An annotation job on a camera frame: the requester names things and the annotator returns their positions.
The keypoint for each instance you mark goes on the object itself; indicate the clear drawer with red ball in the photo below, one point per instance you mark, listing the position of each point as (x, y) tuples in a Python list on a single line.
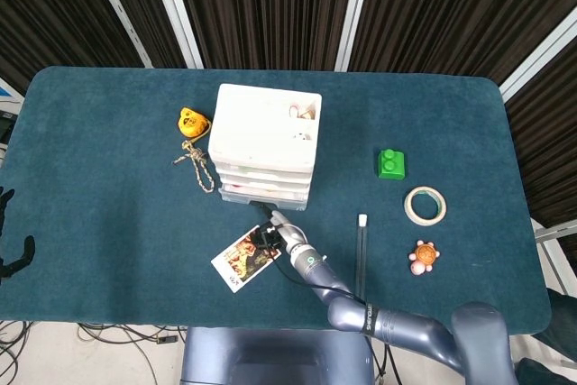
[(284, 199)]

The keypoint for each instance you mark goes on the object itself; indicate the picture card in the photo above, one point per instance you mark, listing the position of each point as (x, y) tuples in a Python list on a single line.
[(239, 263)]

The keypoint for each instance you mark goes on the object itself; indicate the dark teal chair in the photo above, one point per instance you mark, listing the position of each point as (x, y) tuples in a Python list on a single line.
[(559, 326)]

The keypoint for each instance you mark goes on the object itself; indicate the blue-grey robot torso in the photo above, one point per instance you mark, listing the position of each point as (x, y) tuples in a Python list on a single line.
[(270, 358)]

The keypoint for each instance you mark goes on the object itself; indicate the teal table cloth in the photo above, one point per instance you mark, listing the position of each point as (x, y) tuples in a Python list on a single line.
[(112, 231)]

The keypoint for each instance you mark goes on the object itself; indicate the white plastic drawer cabinet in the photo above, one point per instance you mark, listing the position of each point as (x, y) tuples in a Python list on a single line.
[(257, 128)]

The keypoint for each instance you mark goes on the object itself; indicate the masking tape roll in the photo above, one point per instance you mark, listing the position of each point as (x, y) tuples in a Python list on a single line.
[(410, 209)]

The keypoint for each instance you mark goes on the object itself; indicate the white small toy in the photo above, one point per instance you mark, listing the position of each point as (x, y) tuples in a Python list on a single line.
[(302, 136)]

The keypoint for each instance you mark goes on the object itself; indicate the white panel frame post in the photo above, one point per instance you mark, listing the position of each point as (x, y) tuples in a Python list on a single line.
[(119, 11), (356, 11), (536, 58), (173, 11)]

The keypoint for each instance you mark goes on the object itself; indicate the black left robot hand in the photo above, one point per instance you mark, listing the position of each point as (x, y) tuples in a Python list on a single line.
[(24, 254)]

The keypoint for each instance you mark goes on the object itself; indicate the pink orange turtle toy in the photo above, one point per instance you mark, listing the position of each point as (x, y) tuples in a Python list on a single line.
[(424, 255)]

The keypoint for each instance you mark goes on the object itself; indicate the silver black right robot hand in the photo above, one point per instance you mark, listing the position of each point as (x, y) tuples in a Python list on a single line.
[(288, 234)]

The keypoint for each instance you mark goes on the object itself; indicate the clear drawer with wooden parts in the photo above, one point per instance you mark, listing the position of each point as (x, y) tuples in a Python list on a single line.
[(261, 181)]

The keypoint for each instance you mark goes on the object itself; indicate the green building block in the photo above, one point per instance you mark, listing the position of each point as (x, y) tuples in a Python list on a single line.
[(392, 166)]

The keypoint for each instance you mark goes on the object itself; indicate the glass test tube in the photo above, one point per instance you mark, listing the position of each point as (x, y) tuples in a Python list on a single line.
[(361, 250)]

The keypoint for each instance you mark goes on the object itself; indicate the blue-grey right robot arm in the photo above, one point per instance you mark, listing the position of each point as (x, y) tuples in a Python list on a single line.
[(405, 324)]

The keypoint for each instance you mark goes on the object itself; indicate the beige wooden piece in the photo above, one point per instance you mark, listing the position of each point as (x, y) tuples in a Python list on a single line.
[(308, 115)]

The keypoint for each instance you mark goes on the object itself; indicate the yellow tape measure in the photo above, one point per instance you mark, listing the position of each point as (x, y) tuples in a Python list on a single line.
[(191, 122)]

